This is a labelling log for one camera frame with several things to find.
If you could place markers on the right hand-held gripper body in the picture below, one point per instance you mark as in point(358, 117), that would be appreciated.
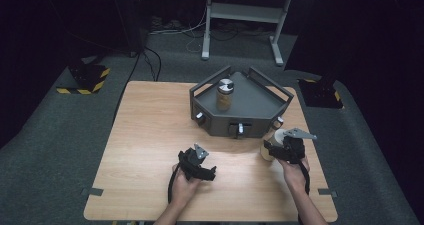
point(294, 150)

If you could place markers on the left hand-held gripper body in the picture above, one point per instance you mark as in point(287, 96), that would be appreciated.
point(190, 161)

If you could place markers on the dark grey corner rack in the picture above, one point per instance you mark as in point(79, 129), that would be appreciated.
point(253, 101)

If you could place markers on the silver-lid seasoning jar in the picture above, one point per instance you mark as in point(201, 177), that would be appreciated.
point(225, 95)

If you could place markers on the person's left hand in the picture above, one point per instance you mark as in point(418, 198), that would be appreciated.
point(184, 190)

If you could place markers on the person's right hand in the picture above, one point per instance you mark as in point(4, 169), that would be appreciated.
point(293, 176)

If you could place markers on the grey tape strip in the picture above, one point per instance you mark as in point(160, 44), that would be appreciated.
point(328, 192)
point(93, 191)

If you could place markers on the black yellow striped stand base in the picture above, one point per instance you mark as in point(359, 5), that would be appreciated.
point(87, 78)
point(320, 93)

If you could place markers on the dark curtain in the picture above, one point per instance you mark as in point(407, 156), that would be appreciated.
point(326, 25)

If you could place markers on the white metal desk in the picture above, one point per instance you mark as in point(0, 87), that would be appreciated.
point(245, 13)

